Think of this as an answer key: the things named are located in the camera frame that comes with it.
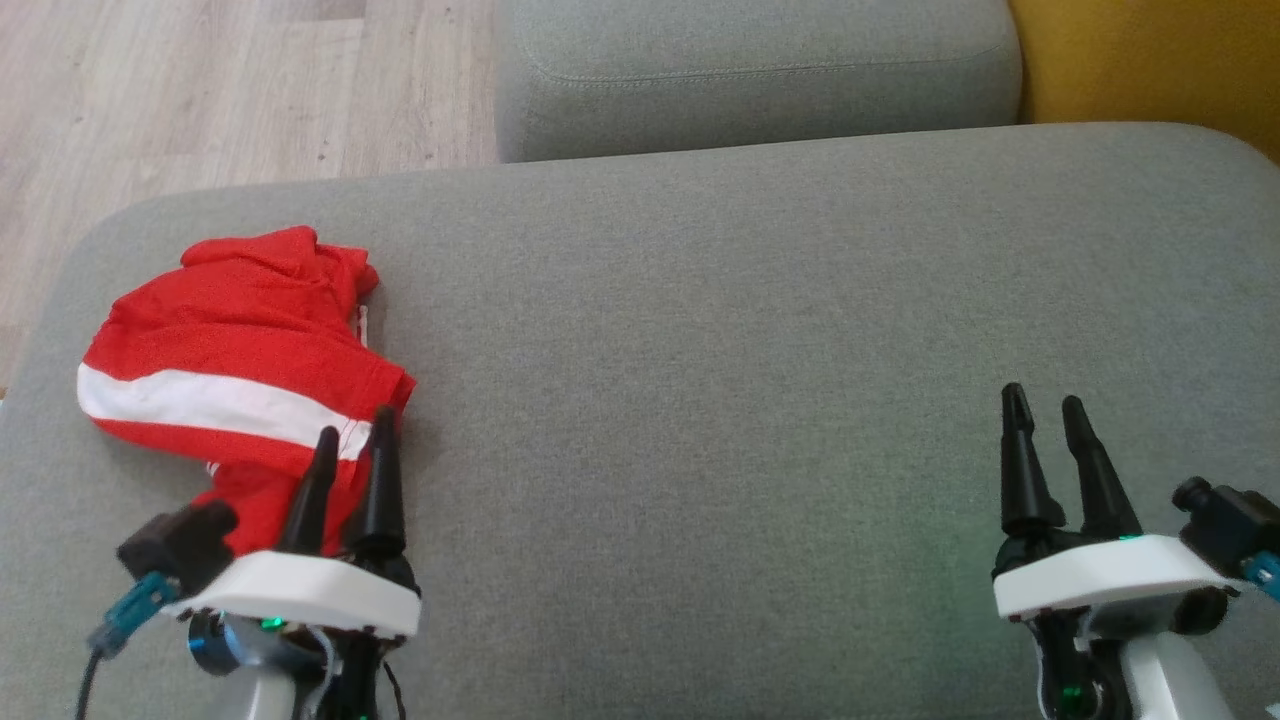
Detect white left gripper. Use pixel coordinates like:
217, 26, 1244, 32
165, 405, 421, 720

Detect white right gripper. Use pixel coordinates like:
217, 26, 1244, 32
992, 383, 1242, 720

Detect red shorts with white stripe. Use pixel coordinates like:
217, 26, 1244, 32
77, 226, 417, 473

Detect grey sofa seat cushion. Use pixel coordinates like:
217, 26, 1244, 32
0, 122, 1280, 720

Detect yellow cushion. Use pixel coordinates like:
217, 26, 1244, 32
1008, 0, 1280, 166

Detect grey sofa back cushion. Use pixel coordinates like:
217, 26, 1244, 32
495, 0, 1024, 164

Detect teal-plug right camera cable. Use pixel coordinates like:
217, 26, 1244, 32
1243, 550, 1280, 603

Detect teal-plug camera cable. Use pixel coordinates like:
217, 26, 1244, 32
1243, 550, 1280, 603
75, 572, 183, 720

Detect teal-plug left camera cable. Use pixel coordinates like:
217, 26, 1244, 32
75, 572, 183, 720

